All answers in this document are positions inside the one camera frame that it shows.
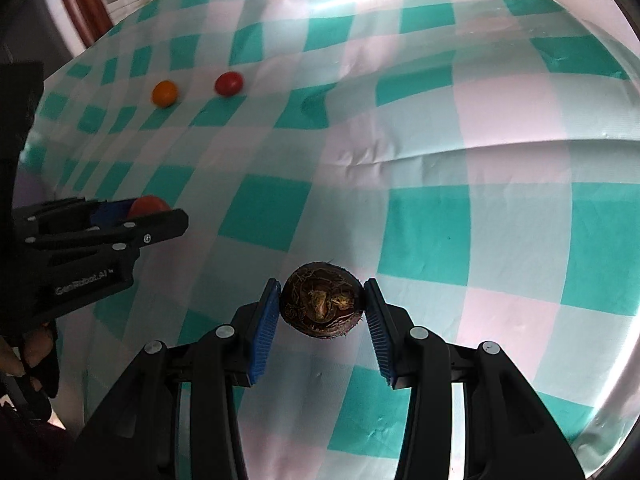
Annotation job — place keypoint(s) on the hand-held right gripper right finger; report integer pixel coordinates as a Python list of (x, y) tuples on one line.
[(379, 335)]

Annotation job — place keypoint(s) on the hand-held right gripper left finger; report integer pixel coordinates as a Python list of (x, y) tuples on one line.
[(265, 330)]

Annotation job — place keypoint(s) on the brown wooden door frame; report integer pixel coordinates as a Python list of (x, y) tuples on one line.
[(80, 2)]

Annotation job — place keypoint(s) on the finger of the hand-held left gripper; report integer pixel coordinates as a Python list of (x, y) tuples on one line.
[(107, 211), (155, 227)]

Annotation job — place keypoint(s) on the teal checkered tablecloth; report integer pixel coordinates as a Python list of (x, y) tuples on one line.
[(400, 185)]

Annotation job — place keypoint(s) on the orange cherry tomato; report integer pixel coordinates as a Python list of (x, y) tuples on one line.
[(165, 93)]

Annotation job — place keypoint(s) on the brown water chestnut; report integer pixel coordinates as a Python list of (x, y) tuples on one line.
[(321, 300)]

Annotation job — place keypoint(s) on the red cherry tomato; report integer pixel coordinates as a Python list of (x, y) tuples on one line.
[(229, 83)]

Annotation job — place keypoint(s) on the person's left hand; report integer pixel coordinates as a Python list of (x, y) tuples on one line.
[(37, 360)]

